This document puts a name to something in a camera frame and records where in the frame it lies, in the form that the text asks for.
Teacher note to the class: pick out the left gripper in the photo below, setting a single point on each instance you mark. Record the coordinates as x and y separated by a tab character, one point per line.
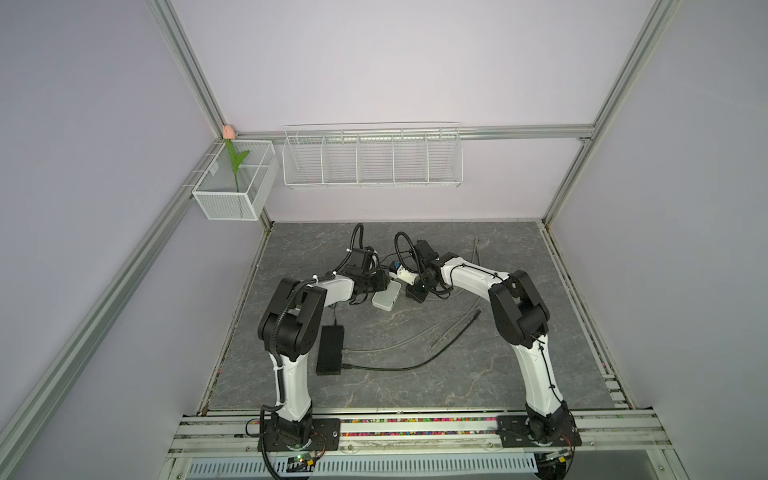
382	277

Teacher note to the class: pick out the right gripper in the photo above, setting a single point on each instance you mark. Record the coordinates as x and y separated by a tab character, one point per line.
414	294

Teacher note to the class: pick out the white router box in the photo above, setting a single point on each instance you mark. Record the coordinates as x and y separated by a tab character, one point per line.
385	299

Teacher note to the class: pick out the black network switch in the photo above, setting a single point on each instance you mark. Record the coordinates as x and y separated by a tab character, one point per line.
330	352

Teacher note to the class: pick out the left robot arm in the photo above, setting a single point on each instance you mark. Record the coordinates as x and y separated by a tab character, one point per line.
290	326

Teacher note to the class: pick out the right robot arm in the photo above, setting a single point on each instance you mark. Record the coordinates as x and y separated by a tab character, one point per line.
521	319

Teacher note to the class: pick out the white mesh corner basket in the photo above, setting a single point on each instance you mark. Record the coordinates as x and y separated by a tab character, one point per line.
215	190

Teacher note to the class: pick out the artificial tulip flower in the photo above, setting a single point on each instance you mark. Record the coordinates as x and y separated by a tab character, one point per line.
237	158

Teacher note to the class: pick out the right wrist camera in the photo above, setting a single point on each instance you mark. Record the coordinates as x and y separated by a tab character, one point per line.
398	271

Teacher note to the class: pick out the white wire shelf basket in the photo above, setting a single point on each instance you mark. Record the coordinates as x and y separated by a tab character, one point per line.
389	154

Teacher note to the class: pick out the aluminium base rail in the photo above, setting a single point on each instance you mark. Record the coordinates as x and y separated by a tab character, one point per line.
426	432

